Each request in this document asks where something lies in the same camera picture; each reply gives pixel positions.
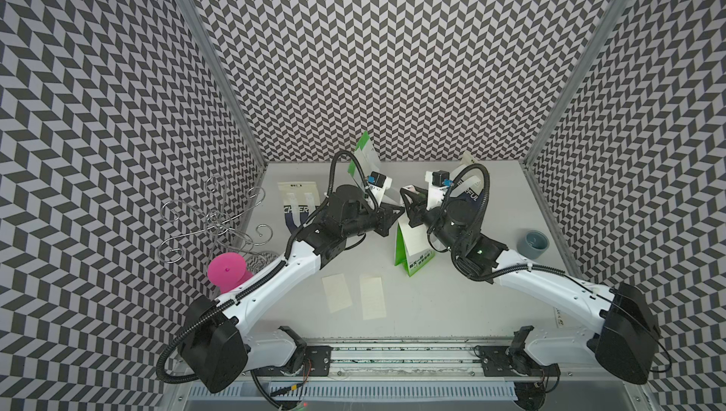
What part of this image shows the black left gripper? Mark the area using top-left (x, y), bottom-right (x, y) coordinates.
top-left (341, 199), bottom-right (405, 238)

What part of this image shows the white vented cable duct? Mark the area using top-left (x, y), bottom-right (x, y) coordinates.
top-left (186, 382), bottom-right (518, 403)

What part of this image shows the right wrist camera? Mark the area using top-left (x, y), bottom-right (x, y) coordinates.
top-left (425, 170), bottom-right (451, 211)

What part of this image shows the grey blue cup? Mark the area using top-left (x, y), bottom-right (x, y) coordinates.
top-left (516, 231), bottom-right (550, 260)

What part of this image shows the green white bag front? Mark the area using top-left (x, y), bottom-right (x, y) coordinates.
top-left (348, 131), bottom-right (381, 186)

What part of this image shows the pink plastic cup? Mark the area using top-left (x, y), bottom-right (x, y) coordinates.
top-left (207, 252), bottom-right (253, 294)

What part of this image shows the aluminium corner post right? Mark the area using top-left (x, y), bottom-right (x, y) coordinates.
top-left (522, 0), bottom-right (631, 169)

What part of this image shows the aluminium corner post left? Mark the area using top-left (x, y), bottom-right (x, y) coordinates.
top-left (175, 0), bottom-right (267, 168)

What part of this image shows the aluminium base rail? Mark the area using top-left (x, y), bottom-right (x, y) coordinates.
top-left (180, 339), bottom-right (642, 384)

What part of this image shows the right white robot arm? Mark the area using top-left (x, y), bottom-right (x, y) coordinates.
top-left (400, 163), bottom-right (673, 385)

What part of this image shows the silver wire stand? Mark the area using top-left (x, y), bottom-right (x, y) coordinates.
top-left (153, 177), bottom-right (274, 265)

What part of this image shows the small pink stapler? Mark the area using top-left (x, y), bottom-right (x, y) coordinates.
top-left (401, 185), bottom-right (421, 195)

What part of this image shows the aluminium corner post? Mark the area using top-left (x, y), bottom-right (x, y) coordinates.
top-left (175, 0), bottom-right (267, 168)
top-left (522, 0), bottom-right (631, 169)

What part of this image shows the green white bag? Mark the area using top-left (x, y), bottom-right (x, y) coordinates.
top-left (348, 131), bottom-right (381, 186)
top-left (394, 218), bottom-right (436, 277)

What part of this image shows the navy cream cheerful bag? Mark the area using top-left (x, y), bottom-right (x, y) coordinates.
top-left (450, 151), bottom-right (483, 204)
top-left (278, 181), bottom-right (321, 233)

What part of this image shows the cream receipt far left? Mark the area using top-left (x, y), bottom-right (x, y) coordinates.
top-left (321, 274), bottom-right (353, 314)

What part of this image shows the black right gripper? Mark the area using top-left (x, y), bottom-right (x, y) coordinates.
top-left (399, 185), bottom-right (461, 254)

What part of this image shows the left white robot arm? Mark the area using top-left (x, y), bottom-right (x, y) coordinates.
top-left (155, 150), bottom-right (404, 393)

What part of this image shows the cream receipt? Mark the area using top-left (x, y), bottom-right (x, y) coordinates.
top-left (321, 274), bottom-right (353, 314)
top-left (359, 276), bottom-right (387, 320)

